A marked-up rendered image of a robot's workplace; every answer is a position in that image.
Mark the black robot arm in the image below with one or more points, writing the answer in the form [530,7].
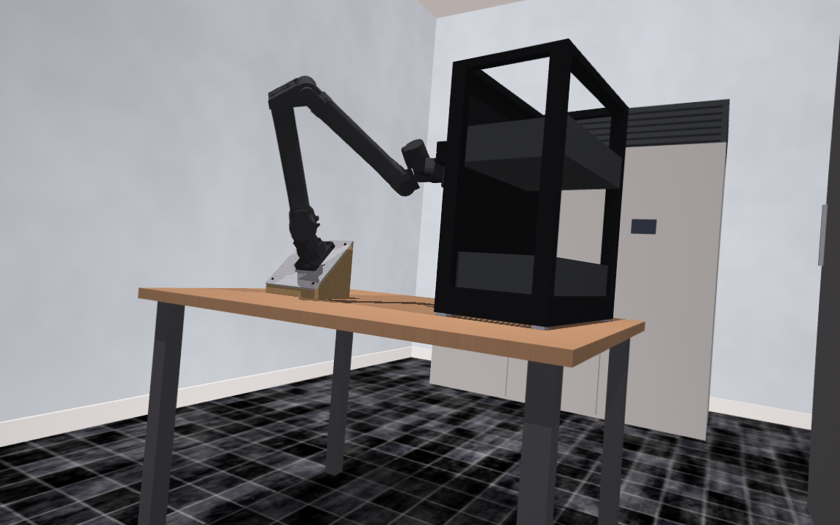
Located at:
[312,251]

